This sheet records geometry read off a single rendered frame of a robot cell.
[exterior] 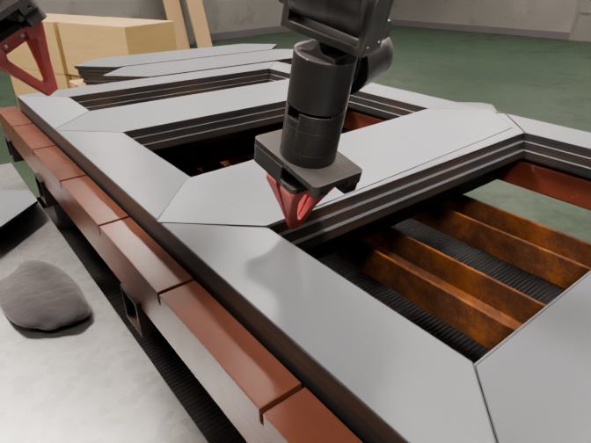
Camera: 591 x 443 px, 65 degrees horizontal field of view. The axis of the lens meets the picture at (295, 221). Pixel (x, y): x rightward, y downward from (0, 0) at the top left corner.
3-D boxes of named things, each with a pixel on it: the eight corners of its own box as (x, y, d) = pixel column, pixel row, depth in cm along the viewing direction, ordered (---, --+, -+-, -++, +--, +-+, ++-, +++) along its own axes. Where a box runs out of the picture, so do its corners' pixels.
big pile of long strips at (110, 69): (266, 55, 197) (266, 40, 194) (331, 69, 169) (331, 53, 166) (69, 80, 153) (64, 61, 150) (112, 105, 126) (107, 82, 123)
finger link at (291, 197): (292, 196, 58) (303, 129, 52) (330, 229, 54) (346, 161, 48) (246, 212, 54) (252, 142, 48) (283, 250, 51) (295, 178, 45)
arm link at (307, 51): (282, 36, 39) (341, 58, 37) (323, 21, 44) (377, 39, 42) (273, 112, 43) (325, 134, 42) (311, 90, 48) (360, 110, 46)
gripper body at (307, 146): (299, 138, 53) (309, 76, 48) (361, 185, 47) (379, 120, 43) (251, 151, 50) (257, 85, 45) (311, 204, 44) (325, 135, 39)
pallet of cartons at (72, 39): (120, 103, 442) (103, 8, 403) (234, 127, 376) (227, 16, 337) (17, 129, 369) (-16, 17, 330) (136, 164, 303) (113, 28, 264)
